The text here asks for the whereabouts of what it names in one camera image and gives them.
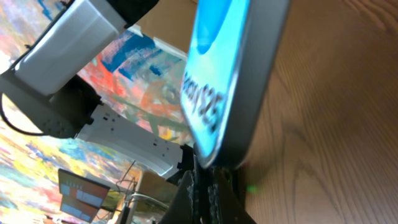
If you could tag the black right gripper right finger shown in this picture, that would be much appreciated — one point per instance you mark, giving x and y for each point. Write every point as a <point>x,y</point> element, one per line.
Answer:
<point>225,208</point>

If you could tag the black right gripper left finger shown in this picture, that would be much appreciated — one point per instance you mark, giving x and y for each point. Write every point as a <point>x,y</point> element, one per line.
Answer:
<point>183,209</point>

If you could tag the blue Galaxy smartphone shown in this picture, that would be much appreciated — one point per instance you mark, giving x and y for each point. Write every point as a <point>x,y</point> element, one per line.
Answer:
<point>230,58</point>

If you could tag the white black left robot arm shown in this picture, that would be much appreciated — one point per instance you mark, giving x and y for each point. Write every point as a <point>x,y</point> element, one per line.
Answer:
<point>44,84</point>

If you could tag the background computer monitor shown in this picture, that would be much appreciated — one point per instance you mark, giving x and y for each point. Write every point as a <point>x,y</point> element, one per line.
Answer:
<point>82,198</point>

